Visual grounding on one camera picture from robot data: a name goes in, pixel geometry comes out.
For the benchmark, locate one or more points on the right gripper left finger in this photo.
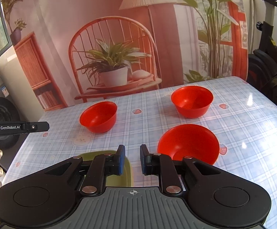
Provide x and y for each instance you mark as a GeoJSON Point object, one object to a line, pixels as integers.
{"type": "Point", "coordinates": [97, 170]}

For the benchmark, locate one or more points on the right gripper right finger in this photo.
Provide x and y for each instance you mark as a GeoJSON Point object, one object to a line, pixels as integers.
{"type": "Point", "coordinates": [166, 169]}

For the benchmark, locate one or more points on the green square plate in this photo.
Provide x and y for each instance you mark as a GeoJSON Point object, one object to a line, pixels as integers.
{"type": "Point", "coordinates": [124, 180]}

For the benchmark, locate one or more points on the red bowl front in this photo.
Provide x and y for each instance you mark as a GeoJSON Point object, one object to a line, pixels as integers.
{"type": "Point", "coordinates": [190, 140]}

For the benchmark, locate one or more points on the red bowl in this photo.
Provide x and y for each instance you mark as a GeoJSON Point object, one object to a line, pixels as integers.
{"type": "Point", "coordinates": [192, 101]}
{"type": "Point", "coordinates": [190, 140]}
{"type": "Point", "coordinates": [100, 117]}

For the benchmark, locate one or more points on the washing machine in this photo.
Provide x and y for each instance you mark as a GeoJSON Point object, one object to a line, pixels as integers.
{"type": "Point", "coordinates": [9, 145]}

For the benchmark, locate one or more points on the blue plaid tablecloth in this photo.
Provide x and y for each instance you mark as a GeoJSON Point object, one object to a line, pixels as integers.
{"type": "Point", "coordinates": [243, 120]}

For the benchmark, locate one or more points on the printed room backdrop cloth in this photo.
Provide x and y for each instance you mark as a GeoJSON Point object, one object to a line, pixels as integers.
{"type": "Point", "coordinates": [74, 51]}

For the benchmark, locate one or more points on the black exercise bike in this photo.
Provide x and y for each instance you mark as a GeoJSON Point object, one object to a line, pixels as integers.
{"type": "Point", "coordinates": [262, 63]}

